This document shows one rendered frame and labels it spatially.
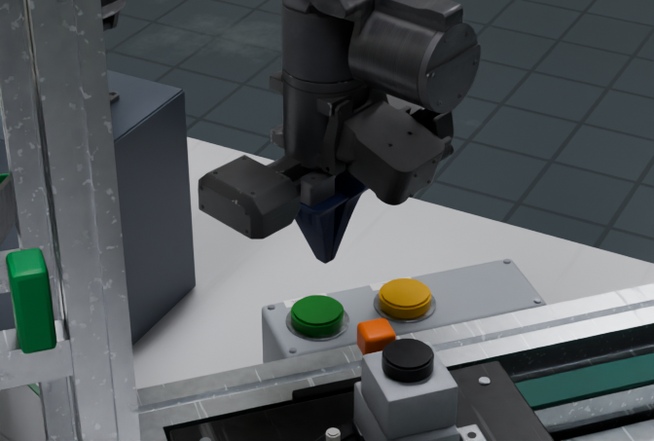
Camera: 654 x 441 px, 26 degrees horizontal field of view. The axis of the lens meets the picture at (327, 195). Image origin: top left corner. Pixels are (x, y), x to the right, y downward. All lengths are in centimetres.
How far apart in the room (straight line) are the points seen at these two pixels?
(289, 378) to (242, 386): 3
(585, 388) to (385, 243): 36
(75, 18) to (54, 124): 3
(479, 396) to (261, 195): 21
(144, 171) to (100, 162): 71
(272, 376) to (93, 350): 54
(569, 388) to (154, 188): 38
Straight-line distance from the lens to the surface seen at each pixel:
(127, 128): 112
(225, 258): 132
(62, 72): 42
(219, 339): 122
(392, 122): 92
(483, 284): 111
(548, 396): 103
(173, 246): 123
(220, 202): 92
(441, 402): 82
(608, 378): 105
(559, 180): 314
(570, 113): 341
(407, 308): 107
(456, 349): 105
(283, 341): 105
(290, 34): 91
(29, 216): 65
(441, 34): 85
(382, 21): 87
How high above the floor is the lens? 160
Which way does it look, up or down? 32 degrees down
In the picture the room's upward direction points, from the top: straight up
